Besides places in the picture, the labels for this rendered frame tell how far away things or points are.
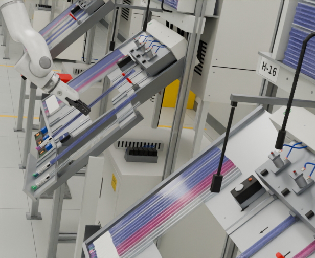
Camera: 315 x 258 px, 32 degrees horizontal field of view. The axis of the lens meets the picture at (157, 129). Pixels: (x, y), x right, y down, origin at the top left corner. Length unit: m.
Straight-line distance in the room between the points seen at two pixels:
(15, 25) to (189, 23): 0.73
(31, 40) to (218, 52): 0.86
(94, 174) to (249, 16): 0.99
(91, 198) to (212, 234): 0.88
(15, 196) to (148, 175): 1.25
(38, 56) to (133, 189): 0.87
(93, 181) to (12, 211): 1.34
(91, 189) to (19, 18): 0.71
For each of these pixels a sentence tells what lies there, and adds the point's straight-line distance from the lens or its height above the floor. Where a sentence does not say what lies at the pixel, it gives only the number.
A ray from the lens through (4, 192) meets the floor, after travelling 3.67.
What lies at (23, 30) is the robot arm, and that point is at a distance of 2.16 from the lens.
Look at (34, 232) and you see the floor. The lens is 3.26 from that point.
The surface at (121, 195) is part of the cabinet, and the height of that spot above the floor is 0.51.
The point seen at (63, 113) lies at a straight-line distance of 2.78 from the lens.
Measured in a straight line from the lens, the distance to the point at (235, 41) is 2.54.
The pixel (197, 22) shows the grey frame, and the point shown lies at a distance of 2.40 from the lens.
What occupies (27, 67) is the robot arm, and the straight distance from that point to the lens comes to 2.13.
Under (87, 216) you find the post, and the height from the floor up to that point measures 0.58.
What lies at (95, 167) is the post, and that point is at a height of 0.79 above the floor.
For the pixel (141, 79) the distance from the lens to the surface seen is 2.55.
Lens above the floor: 1.65
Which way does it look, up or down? 18 degrees down
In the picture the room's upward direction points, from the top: 10 degrees clockwise
